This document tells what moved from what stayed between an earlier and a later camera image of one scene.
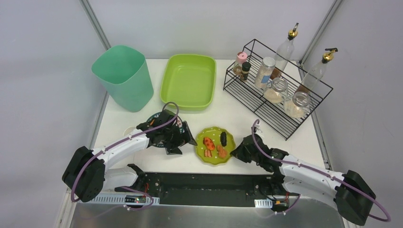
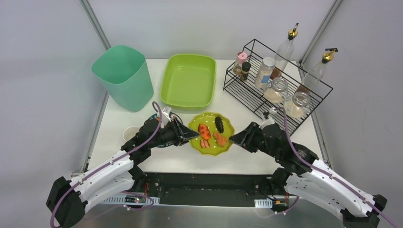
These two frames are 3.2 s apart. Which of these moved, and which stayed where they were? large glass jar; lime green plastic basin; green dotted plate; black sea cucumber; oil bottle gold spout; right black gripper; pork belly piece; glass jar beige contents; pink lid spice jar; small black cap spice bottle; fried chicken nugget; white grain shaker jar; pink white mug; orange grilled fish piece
Moved: fried chicken nugget; pork belly piece; black sea cucumber; orange grilled fish piece; green dotted plate; right black gripper
Stayed: pink lid spice jar; small black cap spice bottle; pink white mug; white grain shaker jar; glass jar beige contents; oil bottle gold spout; lime green plastic basin; large glass jar
